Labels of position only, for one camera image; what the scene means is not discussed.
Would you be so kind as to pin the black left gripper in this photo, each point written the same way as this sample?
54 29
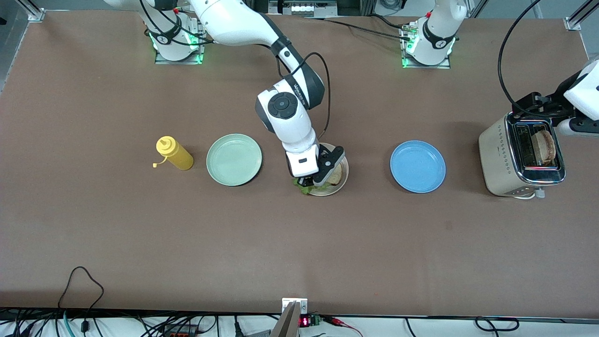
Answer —
548 106

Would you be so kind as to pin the green lettuce leaf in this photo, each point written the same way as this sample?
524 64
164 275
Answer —
304 189

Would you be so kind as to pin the aluminium camera post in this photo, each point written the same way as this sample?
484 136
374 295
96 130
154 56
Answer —
286 325

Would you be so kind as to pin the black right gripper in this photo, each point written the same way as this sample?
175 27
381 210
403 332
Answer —
304 181

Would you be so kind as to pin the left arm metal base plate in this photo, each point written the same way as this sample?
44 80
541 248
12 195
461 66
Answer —
428 66

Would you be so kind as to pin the beige chrome toaster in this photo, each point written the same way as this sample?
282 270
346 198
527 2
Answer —
496 159

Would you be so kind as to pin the toasted brown bread slice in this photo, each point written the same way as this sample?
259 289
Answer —
545 147
336 175

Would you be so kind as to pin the beige plate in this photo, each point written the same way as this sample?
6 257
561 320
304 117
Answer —
334 188

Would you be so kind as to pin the red display circuit module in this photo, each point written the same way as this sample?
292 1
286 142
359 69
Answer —
306 321

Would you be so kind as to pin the aluminium corner bracket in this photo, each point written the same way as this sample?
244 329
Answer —
573 23
35 14

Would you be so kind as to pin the blue plate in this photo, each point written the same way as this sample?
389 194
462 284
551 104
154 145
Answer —
418 166

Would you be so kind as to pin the mint green plate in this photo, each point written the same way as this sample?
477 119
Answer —
234 160

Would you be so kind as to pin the grey control box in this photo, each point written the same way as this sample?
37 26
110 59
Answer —
304 7

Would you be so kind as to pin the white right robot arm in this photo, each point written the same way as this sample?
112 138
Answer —
234 23

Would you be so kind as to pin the yellow squeeze bottle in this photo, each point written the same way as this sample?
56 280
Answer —
178 157

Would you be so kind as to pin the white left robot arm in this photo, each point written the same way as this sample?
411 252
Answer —
435 32

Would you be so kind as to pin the silver mounting bracket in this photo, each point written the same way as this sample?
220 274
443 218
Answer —
302 304

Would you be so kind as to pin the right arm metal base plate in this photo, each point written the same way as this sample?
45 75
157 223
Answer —
180 62

